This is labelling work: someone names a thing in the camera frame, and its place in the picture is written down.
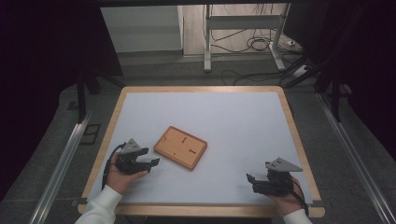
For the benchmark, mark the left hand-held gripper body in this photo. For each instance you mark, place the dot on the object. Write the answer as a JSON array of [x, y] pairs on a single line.
[[130, 148]]

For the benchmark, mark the person's right hand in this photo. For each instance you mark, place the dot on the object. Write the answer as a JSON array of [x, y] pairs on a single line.
[[288, 202]]

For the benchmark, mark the white power strip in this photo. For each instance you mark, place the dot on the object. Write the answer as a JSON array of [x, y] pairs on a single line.
[[300, 71]]

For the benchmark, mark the black metal stand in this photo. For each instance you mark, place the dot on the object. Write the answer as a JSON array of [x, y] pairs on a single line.
[[334, 90], [82, 99]]

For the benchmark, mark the aluminium floor rail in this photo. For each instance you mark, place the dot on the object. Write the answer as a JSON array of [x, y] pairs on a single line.
[[355, 158], [57, 175]]

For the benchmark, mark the wooden table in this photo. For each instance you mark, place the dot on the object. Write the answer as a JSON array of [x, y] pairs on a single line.
[[199, 89]]

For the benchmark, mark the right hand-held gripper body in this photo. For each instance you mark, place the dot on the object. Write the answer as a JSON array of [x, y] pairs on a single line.
[[280, 177]]

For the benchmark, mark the person's left hand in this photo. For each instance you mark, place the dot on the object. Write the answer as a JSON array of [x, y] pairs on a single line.
[[120, 180]]

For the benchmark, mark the wooden photo frame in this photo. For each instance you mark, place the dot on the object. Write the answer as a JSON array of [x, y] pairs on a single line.
[[180, 147]]

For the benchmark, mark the white metal desk frame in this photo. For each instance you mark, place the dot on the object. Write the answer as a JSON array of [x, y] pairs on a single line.
[[243, 21]]

